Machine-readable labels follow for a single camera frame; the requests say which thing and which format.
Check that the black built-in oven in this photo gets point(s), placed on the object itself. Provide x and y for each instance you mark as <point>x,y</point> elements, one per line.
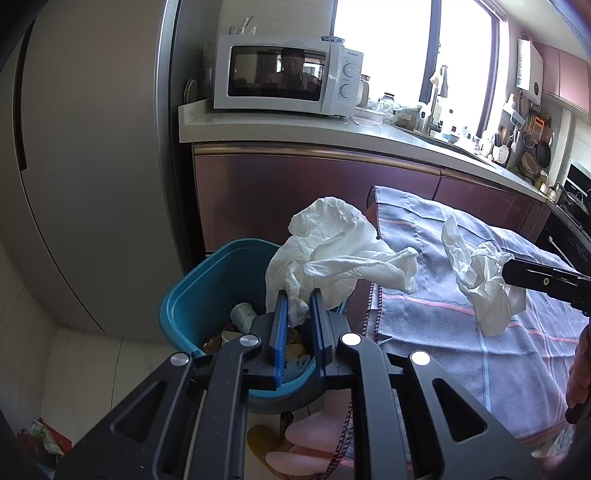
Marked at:
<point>558,240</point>

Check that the round white disc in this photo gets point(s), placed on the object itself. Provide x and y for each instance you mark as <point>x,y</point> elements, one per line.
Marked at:
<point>191,91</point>

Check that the white plastic rack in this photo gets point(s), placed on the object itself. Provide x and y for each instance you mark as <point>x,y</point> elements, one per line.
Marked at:
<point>244,26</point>

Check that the glass kettle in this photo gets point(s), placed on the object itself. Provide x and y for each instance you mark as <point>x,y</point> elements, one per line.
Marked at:
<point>364,90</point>

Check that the steel pot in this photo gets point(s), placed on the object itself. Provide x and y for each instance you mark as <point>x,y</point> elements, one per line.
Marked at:
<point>554,190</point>

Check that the cloth hanging on faucet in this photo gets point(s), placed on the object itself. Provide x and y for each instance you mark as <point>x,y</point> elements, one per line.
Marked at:
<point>435,77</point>

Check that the white water heater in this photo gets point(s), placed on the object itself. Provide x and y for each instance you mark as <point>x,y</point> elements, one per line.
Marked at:
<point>528,69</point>

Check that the metal kitchen faucet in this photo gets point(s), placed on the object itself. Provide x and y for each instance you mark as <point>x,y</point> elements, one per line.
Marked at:
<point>434,115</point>

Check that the teal wall shelf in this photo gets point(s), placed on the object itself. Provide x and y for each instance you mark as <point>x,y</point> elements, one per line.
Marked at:
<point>515,116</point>

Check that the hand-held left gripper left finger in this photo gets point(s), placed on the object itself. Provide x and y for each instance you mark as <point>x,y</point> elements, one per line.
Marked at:
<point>280,341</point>

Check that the black frying pan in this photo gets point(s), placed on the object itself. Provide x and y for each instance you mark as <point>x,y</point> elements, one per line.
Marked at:
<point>544,154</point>

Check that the orange grater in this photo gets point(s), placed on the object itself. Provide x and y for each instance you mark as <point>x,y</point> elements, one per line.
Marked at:
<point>539,125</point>

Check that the crumpled plastic bag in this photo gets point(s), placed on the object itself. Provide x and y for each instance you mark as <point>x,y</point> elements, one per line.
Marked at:
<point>46,438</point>

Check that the white microwave oven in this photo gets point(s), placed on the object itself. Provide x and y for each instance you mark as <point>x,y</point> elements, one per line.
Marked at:
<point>344,53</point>

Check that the white tissue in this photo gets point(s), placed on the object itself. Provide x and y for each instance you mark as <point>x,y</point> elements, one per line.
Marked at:
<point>480,286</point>
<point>332,240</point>

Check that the kitchen sink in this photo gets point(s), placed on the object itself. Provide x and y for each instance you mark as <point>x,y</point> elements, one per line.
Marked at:
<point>448,143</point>

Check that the bag of brown goods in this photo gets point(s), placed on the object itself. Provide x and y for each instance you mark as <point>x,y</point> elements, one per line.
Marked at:
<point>410,119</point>

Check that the white kitchen countertop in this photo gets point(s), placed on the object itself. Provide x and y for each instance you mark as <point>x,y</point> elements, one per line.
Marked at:
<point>277,127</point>

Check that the white plastic bag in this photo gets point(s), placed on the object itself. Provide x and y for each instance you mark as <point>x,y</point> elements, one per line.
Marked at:
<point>385,107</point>

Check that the teal plastic bin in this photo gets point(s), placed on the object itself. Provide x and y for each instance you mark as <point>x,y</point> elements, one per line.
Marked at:
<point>207,286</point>

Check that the glass jar with lid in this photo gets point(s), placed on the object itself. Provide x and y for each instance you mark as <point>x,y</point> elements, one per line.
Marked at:
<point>388,97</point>

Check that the clear plastic container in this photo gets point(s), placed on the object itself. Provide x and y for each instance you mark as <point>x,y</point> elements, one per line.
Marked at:
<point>369,115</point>

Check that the blue and white bowl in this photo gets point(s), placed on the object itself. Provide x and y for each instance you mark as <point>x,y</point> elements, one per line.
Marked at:
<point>334,38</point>

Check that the grey refrigerator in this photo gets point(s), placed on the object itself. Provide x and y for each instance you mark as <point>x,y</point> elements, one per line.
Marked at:
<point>92,161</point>

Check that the kitchen window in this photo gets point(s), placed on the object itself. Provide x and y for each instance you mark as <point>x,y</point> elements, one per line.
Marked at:
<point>383,46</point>

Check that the black pot with lid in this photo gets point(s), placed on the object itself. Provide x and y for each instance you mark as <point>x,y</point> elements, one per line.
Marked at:
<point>577,201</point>

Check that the person's right hand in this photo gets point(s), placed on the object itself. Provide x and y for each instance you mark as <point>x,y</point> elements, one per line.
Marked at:
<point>582,369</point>

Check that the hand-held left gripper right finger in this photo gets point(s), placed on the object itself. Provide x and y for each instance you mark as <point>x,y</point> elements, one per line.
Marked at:
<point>317,337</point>

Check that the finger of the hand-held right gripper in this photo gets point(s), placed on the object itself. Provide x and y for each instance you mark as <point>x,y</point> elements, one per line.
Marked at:
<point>531,276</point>

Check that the white dotted utensil holder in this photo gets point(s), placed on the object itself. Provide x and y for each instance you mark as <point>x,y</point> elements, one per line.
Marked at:
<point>499,154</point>

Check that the black range hood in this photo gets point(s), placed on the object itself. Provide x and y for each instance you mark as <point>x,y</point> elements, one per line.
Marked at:
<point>579,175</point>

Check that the yellow slipper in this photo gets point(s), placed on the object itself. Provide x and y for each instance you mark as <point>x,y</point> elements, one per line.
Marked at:
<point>263,447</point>

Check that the stack of bowls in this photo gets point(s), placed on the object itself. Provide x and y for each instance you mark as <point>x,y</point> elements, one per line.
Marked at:
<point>530,166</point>

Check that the metal strainer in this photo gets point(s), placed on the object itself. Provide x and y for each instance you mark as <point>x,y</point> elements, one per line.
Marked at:
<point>529,141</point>

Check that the pink wall cabinet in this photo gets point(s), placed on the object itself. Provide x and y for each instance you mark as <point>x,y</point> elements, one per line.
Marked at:
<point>568,78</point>

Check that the blue checked cloth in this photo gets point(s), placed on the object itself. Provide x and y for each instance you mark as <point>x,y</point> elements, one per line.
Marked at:
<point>438,369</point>

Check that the maroon base cabinets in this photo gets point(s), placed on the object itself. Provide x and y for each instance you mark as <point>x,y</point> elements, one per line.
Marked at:
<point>277,194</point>

